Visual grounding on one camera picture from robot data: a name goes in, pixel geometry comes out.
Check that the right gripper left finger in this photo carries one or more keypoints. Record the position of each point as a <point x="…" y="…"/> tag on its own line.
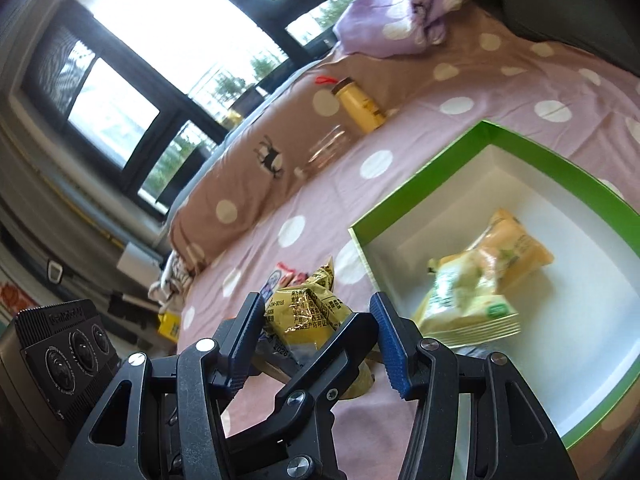
<point x="161" y="418"/>

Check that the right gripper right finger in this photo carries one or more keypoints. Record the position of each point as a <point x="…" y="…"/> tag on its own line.
<point x="511" y="435"/>

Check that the pale green snack packet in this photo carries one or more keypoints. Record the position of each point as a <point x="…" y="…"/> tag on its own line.
<point x="467" y="304"/>

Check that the gold black snack bag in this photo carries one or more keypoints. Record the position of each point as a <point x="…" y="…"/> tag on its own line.
<point x="299" y="320"/>

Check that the white blue snack packet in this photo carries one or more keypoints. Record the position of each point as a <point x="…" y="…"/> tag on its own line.
<point x="280" y="277"/>

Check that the yellow box on floor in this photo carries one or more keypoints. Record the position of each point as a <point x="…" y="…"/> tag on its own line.
<point x="169" y="326"/>

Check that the green white cardboard box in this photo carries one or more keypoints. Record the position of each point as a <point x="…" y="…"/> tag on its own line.
<point x="578" y="347"/>

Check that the white beige crumpled cloth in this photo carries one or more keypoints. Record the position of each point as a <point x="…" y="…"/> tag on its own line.
<point x="169" y="290"/>

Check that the white box by window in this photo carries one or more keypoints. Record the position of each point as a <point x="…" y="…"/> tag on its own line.
<point x="138" y="265"/>

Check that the pink polka-dot bed sheet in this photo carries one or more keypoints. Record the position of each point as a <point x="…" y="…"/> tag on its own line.
<point x="249" y="211"/>

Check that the clear glass jar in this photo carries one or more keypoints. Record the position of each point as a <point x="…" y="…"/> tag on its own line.
<point x="330" y="148"/>

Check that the yellow bottle brown cap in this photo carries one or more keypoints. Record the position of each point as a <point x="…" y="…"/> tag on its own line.
<point x="359" y="105"/>

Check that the black framed window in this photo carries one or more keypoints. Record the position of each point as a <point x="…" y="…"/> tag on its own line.
<point x="143" y="91"/>

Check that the purple polka-dot cloth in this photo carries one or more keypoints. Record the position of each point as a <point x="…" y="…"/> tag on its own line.
<point x="385" y="28"/>

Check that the dark grey cushion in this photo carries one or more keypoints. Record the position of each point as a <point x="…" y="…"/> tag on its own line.
<point x="606" y="28"/>

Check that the black camera box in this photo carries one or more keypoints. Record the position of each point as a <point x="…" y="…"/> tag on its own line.
<point x="56" y="362"/>

